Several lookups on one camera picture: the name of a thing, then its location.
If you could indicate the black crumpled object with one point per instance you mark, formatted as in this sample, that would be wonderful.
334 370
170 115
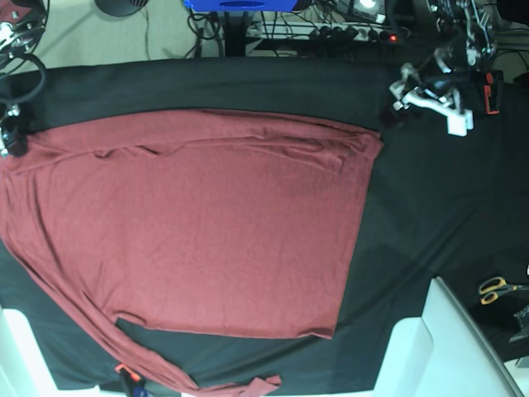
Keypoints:
522 320

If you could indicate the red long-sleeve T-shirt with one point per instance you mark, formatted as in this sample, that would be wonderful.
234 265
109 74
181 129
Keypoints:
239 224

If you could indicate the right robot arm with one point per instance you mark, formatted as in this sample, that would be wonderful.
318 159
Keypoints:
23 24

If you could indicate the blue clamp with orange tip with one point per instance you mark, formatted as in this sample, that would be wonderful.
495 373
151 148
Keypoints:
132 383

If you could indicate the white table frame right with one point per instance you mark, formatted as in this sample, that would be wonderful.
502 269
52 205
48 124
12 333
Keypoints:
442 353

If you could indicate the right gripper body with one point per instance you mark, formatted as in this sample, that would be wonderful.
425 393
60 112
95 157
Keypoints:
9 124

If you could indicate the blue box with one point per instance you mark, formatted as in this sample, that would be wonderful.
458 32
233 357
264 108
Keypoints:
240 5

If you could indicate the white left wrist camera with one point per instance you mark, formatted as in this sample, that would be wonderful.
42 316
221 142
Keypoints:
459 124

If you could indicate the black round stand base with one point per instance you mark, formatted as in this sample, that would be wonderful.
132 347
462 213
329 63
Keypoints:
120 8

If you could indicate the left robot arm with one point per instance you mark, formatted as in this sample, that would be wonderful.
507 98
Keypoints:
455 34

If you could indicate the white table frame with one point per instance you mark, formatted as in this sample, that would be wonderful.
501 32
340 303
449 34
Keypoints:
442 353
23 368

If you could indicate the black and orange clamp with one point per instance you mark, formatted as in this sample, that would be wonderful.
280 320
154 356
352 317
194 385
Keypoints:
490 88

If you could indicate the white power strip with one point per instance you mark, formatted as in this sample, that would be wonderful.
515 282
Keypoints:
304 31

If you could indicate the black table cloth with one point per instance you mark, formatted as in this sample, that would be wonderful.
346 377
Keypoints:
436 205

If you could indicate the white table frame left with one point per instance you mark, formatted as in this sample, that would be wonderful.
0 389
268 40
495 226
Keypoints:
23 368

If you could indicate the yellow-handled scissors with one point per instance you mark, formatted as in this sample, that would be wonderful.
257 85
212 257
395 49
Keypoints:
497 287

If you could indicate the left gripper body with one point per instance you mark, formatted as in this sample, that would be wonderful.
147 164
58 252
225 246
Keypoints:
432 87

